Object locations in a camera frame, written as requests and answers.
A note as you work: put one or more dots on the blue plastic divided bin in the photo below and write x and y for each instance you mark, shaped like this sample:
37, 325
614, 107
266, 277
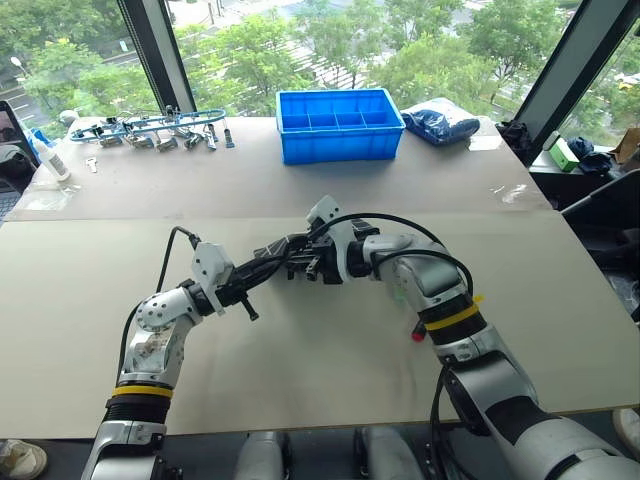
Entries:
340, 135

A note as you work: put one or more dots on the clear plastic film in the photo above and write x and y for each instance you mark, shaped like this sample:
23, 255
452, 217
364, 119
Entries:
50, 197

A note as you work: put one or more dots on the black window frame pillar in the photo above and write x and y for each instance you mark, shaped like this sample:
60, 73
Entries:
570, 75
160, 55

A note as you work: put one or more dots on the small light blue bag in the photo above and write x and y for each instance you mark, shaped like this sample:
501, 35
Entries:
42, 137

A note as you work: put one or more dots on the white glue bottle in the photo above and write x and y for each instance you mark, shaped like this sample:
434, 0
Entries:
54, 162

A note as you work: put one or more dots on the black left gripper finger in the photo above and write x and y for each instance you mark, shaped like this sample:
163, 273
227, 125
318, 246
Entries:
257, 264
262, 274

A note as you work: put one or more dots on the blue plastic bag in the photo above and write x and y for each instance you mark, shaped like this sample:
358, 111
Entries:
440, 125

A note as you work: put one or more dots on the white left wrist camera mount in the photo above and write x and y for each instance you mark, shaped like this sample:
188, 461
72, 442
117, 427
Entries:
210, 265

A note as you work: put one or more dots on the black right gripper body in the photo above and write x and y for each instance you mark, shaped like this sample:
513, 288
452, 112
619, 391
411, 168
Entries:
327, 260

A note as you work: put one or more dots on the grey rounded shape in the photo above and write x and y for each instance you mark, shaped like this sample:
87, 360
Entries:
390, 455
260, 457

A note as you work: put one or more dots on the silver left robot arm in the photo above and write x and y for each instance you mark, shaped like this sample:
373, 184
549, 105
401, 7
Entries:
150, 320

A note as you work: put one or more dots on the black grid pouch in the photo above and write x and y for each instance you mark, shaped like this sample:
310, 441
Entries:
272, 247

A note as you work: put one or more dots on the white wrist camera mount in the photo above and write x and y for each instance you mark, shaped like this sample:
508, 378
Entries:
340, 250
210, 265

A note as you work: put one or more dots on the black chair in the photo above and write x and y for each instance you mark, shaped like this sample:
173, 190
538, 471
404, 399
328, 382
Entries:
607, 220

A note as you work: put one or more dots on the green and white box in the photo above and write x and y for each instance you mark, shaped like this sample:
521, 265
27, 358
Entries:
564, 154

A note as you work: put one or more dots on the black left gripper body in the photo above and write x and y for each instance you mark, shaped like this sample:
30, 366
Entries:
232, 295

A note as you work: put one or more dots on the dark blue cloth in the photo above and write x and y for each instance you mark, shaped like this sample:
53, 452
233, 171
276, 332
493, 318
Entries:
592, 157

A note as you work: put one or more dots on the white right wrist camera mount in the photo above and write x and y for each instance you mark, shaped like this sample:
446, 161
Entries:
340, 250

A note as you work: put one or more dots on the brown cardboard box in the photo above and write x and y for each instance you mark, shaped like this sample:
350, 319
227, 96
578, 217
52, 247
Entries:
629, 145

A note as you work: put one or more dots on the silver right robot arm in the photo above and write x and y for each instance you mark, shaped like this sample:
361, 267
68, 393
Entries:
450, 300

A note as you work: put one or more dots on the black bag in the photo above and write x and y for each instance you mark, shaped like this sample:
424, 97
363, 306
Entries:
517, 140

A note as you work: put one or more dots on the blue clip hanger rack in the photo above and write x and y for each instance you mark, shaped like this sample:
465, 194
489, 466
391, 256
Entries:
150, 125

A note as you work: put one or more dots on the red marker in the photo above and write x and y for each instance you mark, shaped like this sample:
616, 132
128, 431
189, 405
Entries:
417, 335

